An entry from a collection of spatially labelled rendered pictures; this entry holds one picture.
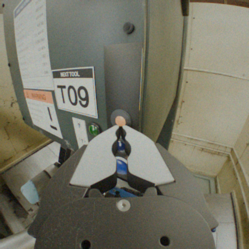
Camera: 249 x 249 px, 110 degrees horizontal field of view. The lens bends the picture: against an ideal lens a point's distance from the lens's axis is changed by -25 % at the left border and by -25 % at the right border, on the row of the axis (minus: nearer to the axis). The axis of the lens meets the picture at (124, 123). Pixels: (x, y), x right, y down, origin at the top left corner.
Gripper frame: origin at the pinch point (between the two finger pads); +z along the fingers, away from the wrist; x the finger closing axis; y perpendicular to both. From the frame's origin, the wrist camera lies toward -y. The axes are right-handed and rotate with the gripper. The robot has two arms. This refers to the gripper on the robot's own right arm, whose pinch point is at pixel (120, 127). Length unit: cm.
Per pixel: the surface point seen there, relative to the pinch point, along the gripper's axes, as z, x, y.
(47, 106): 10.7, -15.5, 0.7
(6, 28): 20.6, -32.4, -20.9
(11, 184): 41, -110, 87
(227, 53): 72, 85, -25
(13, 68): 19.8, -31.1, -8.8
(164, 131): 60, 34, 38
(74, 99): 5.8, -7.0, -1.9
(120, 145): 1.1, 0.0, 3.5
